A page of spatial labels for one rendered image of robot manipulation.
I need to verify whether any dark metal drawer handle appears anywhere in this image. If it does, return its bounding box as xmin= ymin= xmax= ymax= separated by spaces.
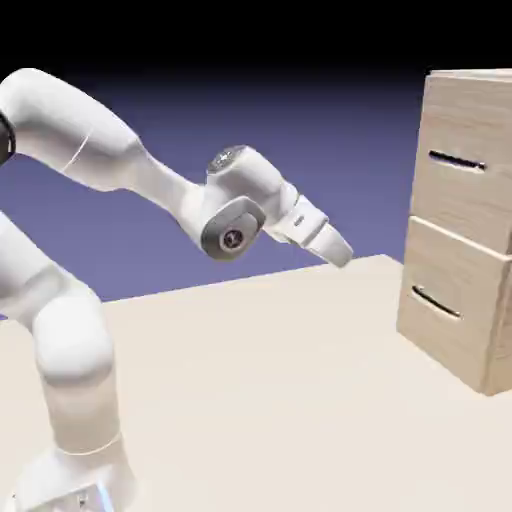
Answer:
xmin=411 ymin=285 xmax=462 ymax=320
xmin=428 ymin=150 xmax=488 ymax=173

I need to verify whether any light wood cabinet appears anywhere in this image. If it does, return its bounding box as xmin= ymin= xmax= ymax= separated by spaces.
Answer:
xmin=396 ymin=68 xmax=512 ymax=397

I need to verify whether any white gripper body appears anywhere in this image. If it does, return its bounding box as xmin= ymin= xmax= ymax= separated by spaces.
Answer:
xmin=304 ymin=222 xmax=355 ymax=269

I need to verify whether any light wood drawer front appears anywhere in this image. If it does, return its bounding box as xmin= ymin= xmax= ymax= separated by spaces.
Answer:
xmin=396 ymin=215 xmax=512 ymax=396
xmin=410 ymin=74 xmax=512 ymax=256

